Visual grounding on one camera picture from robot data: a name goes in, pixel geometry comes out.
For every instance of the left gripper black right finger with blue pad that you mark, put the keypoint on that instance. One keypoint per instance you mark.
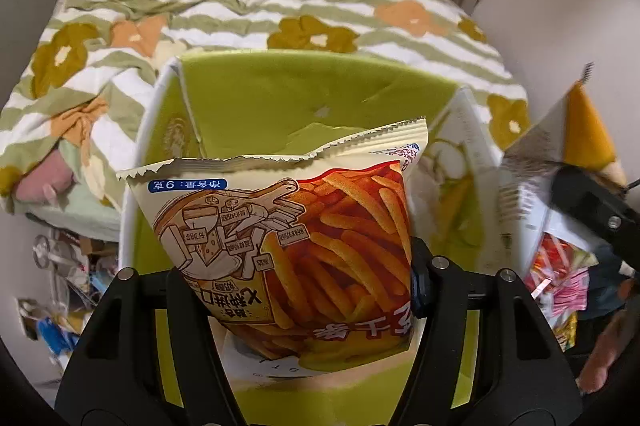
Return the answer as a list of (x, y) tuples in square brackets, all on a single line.
[(521, 376)]

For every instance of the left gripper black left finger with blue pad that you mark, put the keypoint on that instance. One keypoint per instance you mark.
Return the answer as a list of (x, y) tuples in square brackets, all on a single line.
[(113, 377)]

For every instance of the orange cream snack bag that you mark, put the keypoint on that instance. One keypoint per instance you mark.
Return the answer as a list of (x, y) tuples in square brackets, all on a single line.
[(571, 134)]

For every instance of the orange fries snack bag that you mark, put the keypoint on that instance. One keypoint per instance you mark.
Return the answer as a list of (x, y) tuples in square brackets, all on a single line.
[(303, 257)]

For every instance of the person's right hand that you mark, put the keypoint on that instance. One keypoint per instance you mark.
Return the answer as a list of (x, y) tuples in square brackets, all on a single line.
[(612, 341)]

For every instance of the pink pillow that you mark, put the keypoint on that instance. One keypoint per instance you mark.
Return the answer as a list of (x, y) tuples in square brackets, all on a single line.
[(46, 182)]

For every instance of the striped floral blanket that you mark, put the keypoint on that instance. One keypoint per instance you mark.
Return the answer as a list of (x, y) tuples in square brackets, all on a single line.
[(91, 73)]

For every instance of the green cardboard box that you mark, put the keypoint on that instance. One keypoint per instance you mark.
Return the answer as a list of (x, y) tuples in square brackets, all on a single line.
[(223, 104)]

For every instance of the grey headboard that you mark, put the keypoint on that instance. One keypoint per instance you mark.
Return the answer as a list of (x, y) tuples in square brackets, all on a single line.
[(22, 23)]

